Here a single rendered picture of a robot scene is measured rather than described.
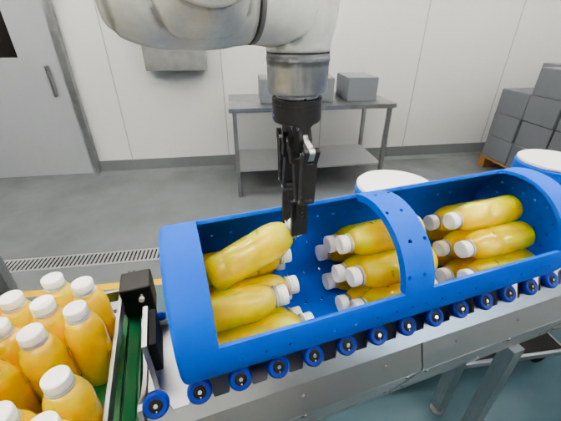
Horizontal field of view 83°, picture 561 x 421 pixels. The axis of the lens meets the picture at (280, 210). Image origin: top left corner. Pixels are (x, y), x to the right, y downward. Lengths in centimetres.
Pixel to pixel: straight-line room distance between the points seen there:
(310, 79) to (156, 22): 20
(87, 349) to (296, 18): 65
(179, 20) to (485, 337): 93
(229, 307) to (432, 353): 52
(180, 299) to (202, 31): 35
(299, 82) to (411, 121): 416
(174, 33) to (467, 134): 488
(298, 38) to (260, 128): 358
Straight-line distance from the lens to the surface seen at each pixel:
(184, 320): 51
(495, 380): 146
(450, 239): 89
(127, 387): 81
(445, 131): 491
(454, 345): 94
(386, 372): 84
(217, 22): 38
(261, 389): 71
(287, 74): 46
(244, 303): 57
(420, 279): 65
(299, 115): 48
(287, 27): 44
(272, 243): 56
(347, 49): 408
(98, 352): 76
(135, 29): 39
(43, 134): 447
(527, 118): 437
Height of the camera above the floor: 153
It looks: 30 degrees down
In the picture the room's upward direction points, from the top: straight up
